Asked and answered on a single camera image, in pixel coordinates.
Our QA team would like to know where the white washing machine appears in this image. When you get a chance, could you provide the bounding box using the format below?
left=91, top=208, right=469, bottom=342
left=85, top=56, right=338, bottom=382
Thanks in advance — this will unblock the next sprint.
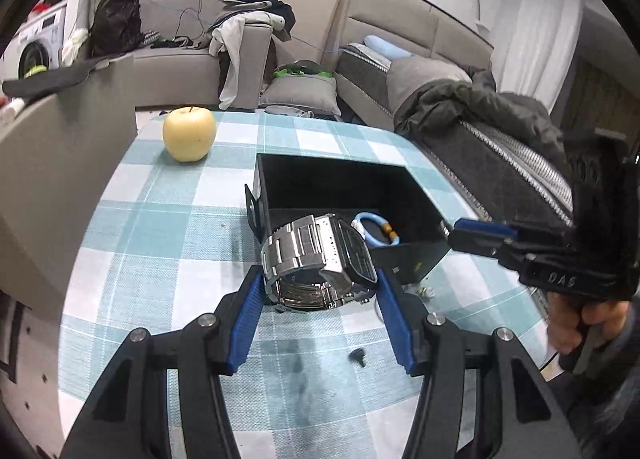
left=5, top=0, right=71, bottom=82

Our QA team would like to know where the black backpack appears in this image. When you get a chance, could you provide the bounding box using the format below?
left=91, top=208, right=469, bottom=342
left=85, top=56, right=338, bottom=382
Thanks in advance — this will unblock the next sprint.
left=90, top=0, right=143, bottom=58

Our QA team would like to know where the black storage box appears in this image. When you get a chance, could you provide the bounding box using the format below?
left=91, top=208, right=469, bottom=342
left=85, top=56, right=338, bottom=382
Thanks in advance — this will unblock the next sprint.
left=244, top=153, right=451, bottom=285

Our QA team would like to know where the beige sofa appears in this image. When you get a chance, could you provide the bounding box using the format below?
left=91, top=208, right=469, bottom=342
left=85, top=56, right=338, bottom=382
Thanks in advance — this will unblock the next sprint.
left=0, top=0, right=281, bottom=300

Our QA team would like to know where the grey cushion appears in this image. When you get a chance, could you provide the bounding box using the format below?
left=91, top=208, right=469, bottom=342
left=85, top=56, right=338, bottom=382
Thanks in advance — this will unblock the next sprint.
left=258, top=74, right=343, bottom=117

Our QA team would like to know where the light blue pillow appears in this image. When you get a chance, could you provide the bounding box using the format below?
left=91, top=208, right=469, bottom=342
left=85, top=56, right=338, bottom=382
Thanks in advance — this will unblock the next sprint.
left=363, top=35, right=416, bottom=61

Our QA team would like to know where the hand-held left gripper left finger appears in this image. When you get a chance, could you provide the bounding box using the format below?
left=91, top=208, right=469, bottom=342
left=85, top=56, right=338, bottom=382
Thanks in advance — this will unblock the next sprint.
left=60, top=269, right=266, bottom=459

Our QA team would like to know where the person's right hand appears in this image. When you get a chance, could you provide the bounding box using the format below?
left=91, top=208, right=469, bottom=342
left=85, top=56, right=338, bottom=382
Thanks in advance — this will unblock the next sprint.
left=546, top=289, right=630, bottom=356

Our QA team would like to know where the blue checkered tablecloth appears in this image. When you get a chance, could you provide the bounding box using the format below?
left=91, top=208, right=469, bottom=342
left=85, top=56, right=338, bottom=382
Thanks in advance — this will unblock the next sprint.
left=58, top=109, right=556, bottom=459

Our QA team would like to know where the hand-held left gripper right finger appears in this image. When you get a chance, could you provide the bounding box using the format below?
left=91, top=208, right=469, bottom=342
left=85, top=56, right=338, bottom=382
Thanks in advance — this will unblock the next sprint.
left=375, top=269, right=583, bottom=459

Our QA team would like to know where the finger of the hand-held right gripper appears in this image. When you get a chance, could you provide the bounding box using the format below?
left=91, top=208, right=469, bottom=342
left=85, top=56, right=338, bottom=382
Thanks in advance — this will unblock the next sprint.
left=446, top=218, right=521, bottom=260

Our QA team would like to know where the white curtain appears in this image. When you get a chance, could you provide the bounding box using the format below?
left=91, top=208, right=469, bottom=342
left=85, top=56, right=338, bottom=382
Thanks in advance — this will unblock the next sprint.
left=492, top=0, right=586, bottom=115

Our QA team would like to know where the dark jacket on bed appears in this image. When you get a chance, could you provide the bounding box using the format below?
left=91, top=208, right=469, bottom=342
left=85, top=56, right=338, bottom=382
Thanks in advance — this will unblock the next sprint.
left=387, top=56, right=571, bottom=165

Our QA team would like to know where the black charging cable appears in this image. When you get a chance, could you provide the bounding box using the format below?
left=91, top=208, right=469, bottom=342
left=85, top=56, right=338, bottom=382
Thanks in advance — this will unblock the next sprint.
left=172, top=0, right=213, bottom=42

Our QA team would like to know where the silver metal wristwatch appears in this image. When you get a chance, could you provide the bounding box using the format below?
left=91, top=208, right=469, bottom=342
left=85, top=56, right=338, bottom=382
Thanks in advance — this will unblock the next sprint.
left=261, top=213, right=378, bottom=312

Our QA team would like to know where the bed with grey headboard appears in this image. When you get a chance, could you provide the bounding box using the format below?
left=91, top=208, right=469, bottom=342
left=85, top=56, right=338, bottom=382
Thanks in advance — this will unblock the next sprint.
left=327, top=0, right=576, bottom=235

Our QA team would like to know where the pile of clothes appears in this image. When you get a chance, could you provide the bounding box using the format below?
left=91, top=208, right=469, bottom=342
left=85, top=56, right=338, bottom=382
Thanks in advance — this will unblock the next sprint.
left=207, top=0, right=297, bottom=110

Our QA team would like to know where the light blue beaded bracelet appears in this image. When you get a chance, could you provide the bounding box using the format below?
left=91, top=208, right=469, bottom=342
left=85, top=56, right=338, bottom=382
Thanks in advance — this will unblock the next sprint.
left=351, top=212, right=402, bottom=249

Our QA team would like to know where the yellow apple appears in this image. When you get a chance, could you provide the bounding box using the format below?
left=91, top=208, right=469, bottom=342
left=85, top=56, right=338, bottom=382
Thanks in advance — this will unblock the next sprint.
left=162, top=106, right=217, bottom=162

